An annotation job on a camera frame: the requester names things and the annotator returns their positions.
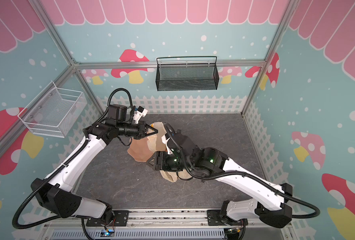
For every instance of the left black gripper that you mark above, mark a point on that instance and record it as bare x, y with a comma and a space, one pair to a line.
141, 132

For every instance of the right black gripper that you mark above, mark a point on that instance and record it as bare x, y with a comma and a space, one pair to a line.
160, 161

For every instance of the banana print plastic bag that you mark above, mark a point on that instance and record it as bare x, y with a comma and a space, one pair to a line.
159, 144

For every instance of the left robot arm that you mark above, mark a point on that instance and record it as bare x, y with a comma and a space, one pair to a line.
55, 191

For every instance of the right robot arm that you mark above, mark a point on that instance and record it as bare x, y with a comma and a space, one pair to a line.
267, 202

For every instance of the pink wavy fruit plate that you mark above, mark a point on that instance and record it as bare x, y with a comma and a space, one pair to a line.
139, 150

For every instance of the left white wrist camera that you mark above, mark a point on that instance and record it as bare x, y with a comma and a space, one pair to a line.
139, 113

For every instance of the aluminium front rail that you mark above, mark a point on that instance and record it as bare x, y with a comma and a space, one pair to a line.
188, 218

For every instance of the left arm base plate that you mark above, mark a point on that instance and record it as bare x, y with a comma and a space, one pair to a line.
116, 218

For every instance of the black mesh wall basket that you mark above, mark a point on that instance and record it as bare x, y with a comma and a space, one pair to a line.
194, 73

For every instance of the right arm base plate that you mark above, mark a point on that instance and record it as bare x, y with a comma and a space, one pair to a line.
216, 218

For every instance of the white mesh wall basket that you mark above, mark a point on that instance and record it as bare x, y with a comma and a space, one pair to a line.
53, 112

